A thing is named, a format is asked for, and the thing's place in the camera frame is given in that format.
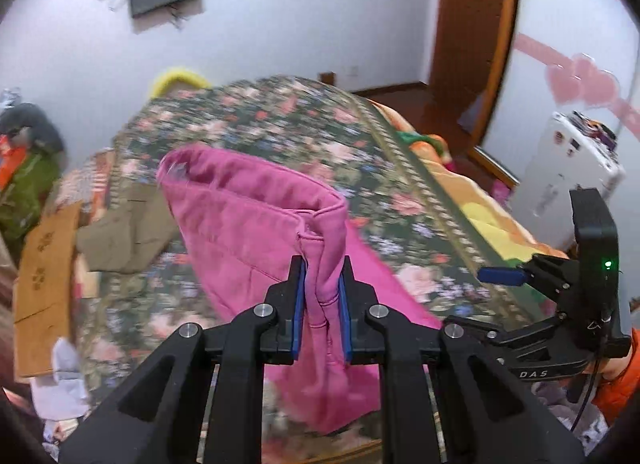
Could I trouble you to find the pink pants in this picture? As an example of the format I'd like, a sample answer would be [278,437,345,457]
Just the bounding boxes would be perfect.
[156,144,439,434]

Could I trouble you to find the orange sleeved forearm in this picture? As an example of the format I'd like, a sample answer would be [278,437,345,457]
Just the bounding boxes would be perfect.
[592,328,640,426]

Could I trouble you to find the white appliance with stickers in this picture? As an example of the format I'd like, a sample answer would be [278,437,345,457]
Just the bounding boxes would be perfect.
[508,111,626,250]

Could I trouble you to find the orange yellow blanket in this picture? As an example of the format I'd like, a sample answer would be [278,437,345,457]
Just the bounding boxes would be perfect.
[370,100,567,262]

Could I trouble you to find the brown cardboard box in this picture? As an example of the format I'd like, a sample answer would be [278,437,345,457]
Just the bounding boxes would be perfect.
[13,202,81,380]

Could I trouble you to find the olive green folded pants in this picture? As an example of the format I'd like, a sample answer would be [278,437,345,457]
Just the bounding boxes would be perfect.
[76,184,179,274]

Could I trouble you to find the dark floral bedspread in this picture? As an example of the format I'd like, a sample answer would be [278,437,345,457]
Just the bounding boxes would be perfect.
[69,74,551,462]

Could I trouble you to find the striped patchwork sheet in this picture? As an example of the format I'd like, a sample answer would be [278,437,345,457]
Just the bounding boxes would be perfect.
[52,148,115,224]

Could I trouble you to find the grey plush pillow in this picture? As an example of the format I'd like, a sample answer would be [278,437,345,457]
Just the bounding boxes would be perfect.
[1,103,64,154]

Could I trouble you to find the pink heart wall sticker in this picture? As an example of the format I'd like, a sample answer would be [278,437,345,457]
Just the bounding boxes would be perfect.
[513,33,639,137]

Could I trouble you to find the wooden wardrobe door frame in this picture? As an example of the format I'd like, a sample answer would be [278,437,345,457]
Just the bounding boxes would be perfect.
[422,0,518,191]

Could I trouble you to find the yellow curved bed rail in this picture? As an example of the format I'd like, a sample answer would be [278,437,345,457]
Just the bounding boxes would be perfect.
[149,68,212,100]

